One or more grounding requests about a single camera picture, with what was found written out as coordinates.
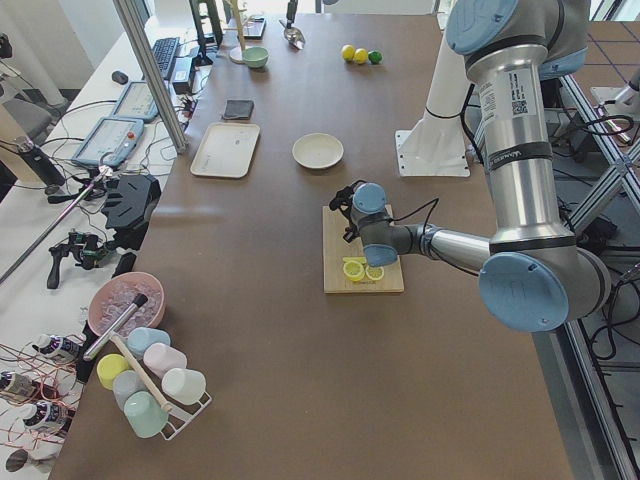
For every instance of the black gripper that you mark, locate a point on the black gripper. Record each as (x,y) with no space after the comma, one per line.
(291,11)
(350,233)

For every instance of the cream round plate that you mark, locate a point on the cream round plate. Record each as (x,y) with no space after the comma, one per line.
(318,151)

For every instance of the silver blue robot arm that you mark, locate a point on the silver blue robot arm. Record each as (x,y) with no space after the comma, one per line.
(532,275)

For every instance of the cream rabbit tray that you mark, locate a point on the cream rabbit tray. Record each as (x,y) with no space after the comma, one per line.
(226,150)

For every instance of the bamboo cutting board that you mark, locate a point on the bamboo cutting board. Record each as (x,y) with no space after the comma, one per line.
(335,249)

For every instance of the yellow plastic knife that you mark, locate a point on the yellow plastic knife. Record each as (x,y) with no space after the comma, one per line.
(360,259)

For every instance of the metal scoop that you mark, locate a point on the metal scoop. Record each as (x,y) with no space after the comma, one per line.
(293,35)

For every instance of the lemon slice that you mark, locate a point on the lemon slice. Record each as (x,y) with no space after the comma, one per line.
(374,274)
(353,270)

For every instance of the green bowl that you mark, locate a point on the green bowl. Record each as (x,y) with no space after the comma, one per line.
(255,57)

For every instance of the wooden stand with base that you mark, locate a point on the wooden stand with base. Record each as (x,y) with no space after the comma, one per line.
(236,55)

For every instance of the green lime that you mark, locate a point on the green lime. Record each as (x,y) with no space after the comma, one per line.
(375,57)

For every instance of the grey folded cloth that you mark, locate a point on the grey folded cloth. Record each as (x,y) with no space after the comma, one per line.
(236,109)

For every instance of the black keyboard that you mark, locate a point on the black keyboard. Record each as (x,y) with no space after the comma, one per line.
(165,51)

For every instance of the teach pendant far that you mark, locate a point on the teach pendant far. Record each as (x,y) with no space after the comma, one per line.
(137,102)

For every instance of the teach pendant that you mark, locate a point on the teach pendant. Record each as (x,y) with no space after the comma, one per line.
(137,102)
(110,142)

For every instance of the black computer mouse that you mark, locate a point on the black computer mouse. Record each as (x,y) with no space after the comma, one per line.
(120,77)

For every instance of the metal muddler black tip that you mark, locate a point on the metal muddler black tip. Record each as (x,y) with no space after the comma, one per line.
(138,301)

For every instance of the black perforated device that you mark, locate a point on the black perforated device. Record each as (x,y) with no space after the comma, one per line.
(130,201)

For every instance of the white cup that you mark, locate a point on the white cup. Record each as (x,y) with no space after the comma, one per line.
(184,385)

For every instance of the pink cup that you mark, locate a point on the pink cup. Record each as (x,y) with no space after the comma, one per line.
(159,358)

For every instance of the teach pendant near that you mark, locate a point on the teach pendant near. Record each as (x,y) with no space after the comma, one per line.
(110,142)

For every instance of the blue cup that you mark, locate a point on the blue cup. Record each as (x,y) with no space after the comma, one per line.
(141,338)

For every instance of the pink bowl with ice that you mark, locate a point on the pink bowl with ice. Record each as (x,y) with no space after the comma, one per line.
(118,294)

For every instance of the white cup rack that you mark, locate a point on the white cup rack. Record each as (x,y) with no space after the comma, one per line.
(179,417)

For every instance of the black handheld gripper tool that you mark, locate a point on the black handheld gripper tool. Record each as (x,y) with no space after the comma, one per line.
(87,249)

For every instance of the grey cup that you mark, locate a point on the grey cup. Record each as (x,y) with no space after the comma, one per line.
(125,385)

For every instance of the mint green cup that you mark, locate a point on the mint green cup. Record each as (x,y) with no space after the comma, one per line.
(144,414)

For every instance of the yellow cup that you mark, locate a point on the yellow cup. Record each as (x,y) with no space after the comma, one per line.
(109,367)

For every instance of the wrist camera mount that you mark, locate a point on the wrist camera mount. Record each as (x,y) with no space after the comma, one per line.
(343,199)

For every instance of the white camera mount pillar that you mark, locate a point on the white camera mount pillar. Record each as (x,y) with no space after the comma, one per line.
(435,146)

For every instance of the aluminium frame post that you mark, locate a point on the aluminium frame post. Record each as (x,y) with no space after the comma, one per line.
(134,29)

